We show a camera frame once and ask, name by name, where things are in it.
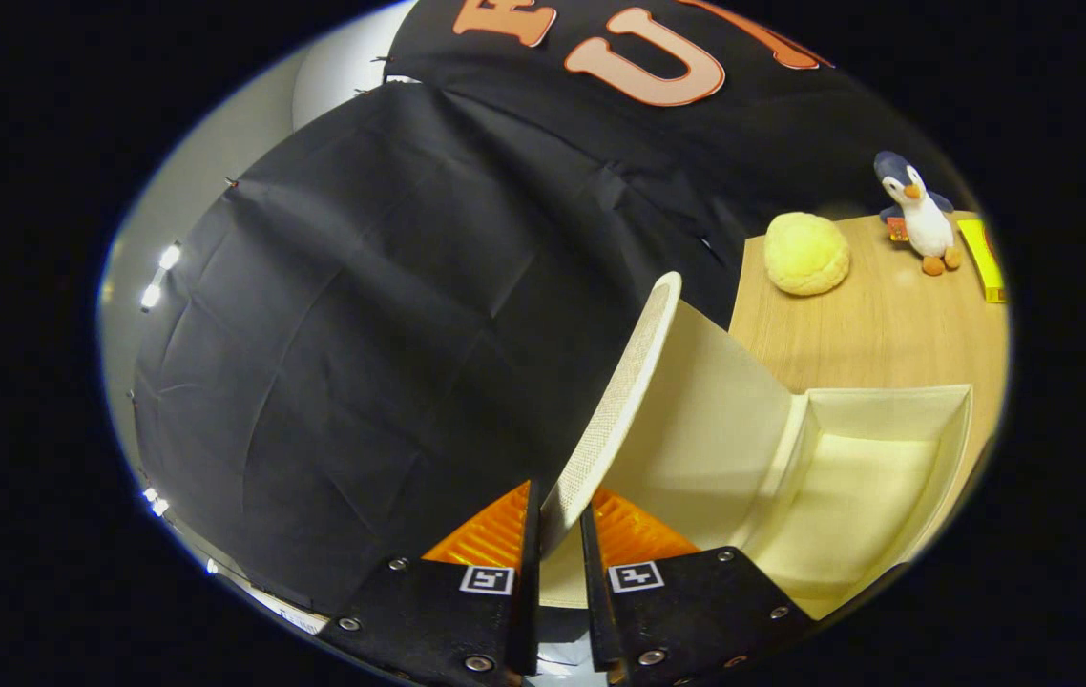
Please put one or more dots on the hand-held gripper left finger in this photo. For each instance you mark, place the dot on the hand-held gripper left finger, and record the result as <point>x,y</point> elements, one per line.
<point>438,620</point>

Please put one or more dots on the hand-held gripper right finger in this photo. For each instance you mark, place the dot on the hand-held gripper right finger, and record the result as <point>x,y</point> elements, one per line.
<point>696,611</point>

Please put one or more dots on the cream fabric storage box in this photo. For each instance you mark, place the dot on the cream fabric storage box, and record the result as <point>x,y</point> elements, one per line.
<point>696,429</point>

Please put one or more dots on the ceiling light strip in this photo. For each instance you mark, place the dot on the ceiling light strip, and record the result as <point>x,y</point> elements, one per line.
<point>157,501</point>
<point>161,277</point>

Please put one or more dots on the yellow bun plush toy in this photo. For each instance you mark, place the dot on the yellow bun plush toy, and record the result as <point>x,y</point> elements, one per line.
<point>805,253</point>

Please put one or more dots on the penguin plush toy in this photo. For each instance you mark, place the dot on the penguin plush toy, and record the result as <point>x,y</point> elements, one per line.
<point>925,224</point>

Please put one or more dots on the yellow book red circle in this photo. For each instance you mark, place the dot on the yellow book red circle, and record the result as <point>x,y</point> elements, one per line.
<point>982,262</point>

